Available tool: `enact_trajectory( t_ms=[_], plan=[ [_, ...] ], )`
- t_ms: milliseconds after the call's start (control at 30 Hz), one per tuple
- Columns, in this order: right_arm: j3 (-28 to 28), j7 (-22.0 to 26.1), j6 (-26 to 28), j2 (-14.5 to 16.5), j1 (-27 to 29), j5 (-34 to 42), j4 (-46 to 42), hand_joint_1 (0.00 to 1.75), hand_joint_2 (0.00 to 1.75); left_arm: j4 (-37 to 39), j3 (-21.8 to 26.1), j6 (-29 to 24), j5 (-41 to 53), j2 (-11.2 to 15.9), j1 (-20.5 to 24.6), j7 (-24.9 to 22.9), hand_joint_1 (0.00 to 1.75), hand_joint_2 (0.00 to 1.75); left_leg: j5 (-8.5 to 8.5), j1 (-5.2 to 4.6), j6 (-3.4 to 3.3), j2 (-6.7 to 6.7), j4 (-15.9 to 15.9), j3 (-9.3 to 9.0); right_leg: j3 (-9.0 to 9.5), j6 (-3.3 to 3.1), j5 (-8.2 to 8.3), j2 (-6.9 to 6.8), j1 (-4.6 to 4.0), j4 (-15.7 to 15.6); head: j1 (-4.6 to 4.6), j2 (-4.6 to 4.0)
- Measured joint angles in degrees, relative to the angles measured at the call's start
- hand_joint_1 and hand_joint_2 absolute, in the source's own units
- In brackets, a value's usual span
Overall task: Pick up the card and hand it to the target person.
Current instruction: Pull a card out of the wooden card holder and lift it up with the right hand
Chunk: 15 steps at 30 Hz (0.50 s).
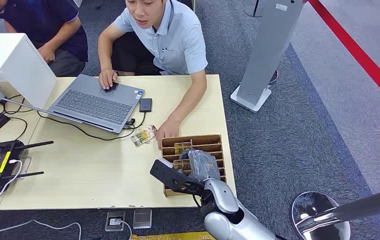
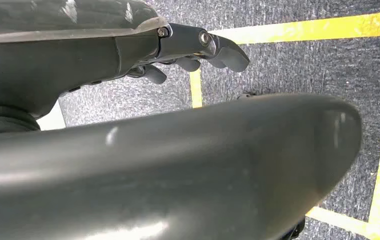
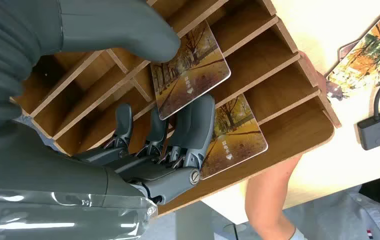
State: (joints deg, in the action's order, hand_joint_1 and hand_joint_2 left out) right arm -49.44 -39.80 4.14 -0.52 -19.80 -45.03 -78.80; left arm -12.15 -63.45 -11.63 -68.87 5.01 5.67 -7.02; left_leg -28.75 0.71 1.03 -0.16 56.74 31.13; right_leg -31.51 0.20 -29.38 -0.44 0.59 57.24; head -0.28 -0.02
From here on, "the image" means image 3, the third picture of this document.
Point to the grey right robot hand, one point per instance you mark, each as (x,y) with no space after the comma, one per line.
(44,185)

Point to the wooden slotted card organizer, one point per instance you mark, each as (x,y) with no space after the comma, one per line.
(276,82)

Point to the person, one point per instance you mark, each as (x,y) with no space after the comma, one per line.
(342,218)

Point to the black adapter hub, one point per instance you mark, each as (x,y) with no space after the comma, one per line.
(377,130)

